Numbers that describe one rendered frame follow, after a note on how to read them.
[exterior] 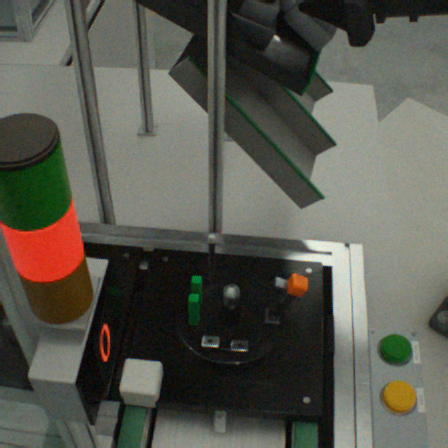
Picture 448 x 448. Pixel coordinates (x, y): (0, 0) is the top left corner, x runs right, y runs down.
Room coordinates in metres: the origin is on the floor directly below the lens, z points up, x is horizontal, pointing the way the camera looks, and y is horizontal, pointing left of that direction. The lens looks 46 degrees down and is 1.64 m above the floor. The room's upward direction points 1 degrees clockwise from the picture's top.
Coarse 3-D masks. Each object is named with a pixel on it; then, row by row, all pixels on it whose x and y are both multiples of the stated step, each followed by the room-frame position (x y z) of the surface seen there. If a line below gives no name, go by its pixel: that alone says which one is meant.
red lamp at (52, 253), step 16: (64, 224) 0.27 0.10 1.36; (16, 240) 0.26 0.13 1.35; (32, 240) 0.25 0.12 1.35; (48, 240) 0.26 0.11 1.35; (64, 240) 0.26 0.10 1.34; (80, 240) 0.28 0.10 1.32; (16, 256) 0.26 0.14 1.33; (32, 256) 0.25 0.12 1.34; (48, 256) 0.26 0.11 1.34; (64, 256) 0.26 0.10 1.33; (80, 256) 0.27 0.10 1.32; (32, 272) 0.26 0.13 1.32; (48, 272) 0.26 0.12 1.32; (64, 272) 0.26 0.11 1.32
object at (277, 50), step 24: (144, 0) 0.71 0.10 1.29; (168, 0) 0.70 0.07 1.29; (192, 0) 0.69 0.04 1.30; (192, 24) 0.69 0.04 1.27; (240, 48) 0.67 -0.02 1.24; (264, 48) 0.72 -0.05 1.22; (288, 48) 0.74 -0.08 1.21; (312, 48) 0.77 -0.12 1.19; (264, 72) 0.67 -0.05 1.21; (288, 72) 0.66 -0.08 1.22; (312, 72) 0.68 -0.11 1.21
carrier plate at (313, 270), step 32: (160, 256) 0.57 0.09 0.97; (192, 256) 0.57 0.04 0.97; (224, 256) 0.57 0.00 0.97; (160, 288) 0.52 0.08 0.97; (320, 288) 0.52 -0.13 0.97; (160, 320) 0.46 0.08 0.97; (288, 320) 0.47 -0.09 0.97; (320, 320) 0.47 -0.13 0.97; (160, 352) 0.41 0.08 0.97; (288, 352) 0.42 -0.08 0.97; (320, 352) 0.42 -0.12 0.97; (192, 384) 0.37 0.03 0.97; (224, 384) 0.37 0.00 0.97; (256, 384) 0.37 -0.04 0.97; (288, 384) 0.37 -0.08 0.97; (320, 384) 0.37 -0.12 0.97; (256, 416) 0.34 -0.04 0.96; (288, 416) 0.33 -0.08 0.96; (320, 416) 0.33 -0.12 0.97
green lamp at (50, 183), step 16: (48, 160) 0.27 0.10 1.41; (64, 160) 0.28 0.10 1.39; (0, 176) 0.26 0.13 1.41; (16, 176) 0.25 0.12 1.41; (32, 176) 0.26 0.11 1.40; (48, 176) 0.26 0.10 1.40; (64, 176) 0.28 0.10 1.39; (0, 192) 0.26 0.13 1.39; (16, 192) 0.25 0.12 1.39; (32, 192) 0.26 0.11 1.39; (48, 192) 0.26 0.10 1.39; (64, 192) 0.27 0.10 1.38; (0, 208) 0.26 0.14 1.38; (16, 208) 0.25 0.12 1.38; (32, 208) 0.26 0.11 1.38; (48, 208) 0.26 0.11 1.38; (64, 208) 0.27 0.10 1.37; (16, 224) 0.25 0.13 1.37; (32, 224) 0.26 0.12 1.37; (48, 224) 0.26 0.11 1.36
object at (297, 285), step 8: (280, 280) 0.46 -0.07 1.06; (288, 280) 0.46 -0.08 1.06; (296, 280) 0.45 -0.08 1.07; (304, 280) 0.46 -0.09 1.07; (280, 288) 0.45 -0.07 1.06; (288, 288) 0.45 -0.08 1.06; (296, 288) 0.44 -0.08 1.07; (304, 288) 0.44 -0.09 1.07; (280, 296) 0.46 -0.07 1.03; (288, 296) 0.45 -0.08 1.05; (296, 296) 0.45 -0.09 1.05; (280, 304) 0.45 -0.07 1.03; (288, 304) 0.45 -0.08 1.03; (272, 312) 0.45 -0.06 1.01; (280, 312) 0.45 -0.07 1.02
